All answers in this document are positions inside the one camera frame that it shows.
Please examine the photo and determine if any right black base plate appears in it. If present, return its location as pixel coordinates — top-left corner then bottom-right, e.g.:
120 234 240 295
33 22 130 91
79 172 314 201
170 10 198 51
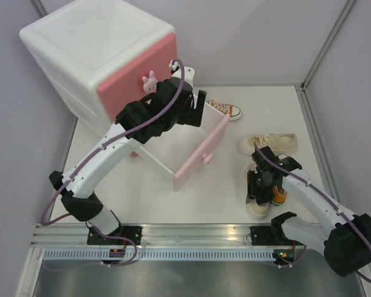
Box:
250 225 278 246

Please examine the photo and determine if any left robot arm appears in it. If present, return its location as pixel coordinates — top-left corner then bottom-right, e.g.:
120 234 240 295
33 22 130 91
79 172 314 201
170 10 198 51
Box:
49 78 207 245

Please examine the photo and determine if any white plastic shoe cabinet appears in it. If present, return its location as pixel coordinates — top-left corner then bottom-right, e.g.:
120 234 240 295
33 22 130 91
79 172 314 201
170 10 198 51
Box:
19 1 175 136

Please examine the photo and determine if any pink pig drawer knob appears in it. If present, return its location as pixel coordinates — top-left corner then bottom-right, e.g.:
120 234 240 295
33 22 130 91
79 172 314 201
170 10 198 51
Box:
202 153 214 165

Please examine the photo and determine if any aluminium corner frame post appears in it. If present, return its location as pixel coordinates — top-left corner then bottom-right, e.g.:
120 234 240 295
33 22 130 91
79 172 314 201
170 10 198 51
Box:
300 0 358 92

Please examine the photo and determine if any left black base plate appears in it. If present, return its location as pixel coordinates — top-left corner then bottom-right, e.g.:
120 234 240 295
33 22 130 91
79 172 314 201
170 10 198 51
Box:
87 225 143 246

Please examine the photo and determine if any cream sneaker with laces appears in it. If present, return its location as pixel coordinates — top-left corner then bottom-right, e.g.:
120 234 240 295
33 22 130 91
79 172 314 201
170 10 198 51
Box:
243 160 270 220

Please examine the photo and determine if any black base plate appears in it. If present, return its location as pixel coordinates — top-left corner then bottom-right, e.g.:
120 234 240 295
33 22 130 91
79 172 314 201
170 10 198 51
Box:
250 225 278 246
87 225 143 246

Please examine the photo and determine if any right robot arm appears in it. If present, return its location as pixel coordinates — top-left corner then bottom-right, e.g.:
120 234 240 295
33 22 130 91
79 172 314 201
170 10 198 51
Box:
246 146 371 277

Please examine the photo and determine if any white slotted cable duct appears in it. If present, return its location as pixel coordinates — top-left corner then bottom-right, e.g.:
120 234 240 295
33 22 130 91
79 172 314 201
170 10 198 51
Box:
44 247 275 262

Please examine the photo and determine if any pink bunny drawer knob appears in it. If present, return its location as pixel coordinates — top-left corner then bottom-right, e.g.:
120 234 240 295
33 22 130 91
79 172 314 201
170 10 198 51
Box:
142 71 158 94

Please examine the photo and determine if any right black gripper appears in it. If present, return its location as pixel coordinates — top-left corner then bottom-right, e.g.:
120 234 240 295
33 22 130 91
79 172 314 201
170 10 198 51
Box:
245 170 276 205

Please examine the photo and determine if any light pink drawer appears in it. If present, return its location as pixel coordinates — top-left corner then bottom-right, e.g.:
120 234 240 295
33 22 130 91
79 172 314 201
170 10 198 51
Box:
135 103 229 192

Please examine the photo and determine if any aluminium mounting rail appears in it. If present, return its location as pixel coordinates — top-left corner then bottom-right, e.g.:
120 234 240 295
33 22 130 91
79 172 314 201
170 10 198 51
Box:
30 223 331 247

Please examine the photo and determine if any dark pink drawer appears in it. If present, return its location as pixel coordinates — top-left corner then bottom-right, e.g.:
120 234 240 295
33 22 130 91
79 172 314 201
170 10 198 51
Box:
96 33 177 122

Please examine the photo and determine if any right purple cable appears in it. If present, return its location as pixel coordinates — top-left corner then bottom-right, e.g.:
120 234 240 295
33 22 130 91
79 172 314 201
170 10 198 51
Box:
253 142 371 287

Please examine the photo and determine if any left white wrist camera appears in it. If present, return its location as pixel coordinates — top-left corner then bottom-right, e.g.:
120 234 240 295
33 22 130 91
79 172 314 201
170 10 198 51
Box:
169 60 195 86

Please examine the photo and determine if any orange sneaker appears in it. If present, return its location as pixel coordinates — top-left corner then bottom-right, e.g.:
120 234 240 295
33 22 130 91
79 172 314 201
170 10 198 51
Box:
271 186 288 205
208 100 242 121

